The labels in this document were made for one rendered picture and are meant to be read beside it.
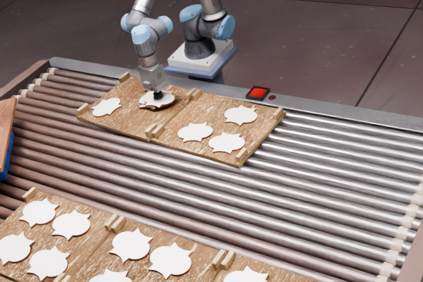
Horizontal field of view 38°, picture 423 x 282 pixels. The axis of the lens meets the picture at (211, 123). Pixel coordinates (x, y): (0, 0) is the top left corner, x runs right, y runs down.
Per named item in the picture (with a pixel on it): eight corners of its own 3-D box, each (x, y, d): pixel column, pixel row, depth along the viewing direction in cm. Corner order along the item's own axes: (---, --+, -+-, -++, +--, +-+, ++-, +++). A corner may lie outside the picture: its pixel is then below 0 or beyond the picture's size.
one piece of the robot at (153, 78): (128, 62, 246) (138, 95, 255) (144, 67, 240) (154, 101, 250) (145, 50, 251) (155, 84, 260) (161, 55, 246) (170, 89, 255)
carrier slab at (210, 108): (201, 94, 263) (201, 91, 262) (286, 114, 241) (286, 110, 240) (151, 142, 241) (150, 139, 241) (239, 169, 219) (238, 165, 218)
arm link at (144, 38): (154, 24, 239) (140, 34, 234) (160, 48, 245) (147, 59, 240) (139, 21, 244) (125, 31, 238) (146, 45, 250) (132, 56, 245)
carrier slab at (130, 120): (129, 77, 286) (129, 74, 285) (200, 95, 263) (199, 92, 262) (77, 119, 265) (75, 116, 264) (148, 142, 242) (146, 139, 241)
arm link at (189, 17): (193, 25, 298) (187, 0, 289) (216, 29, 290) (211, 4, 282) (178, 38, 291) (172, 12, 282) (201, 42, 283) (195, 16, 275)
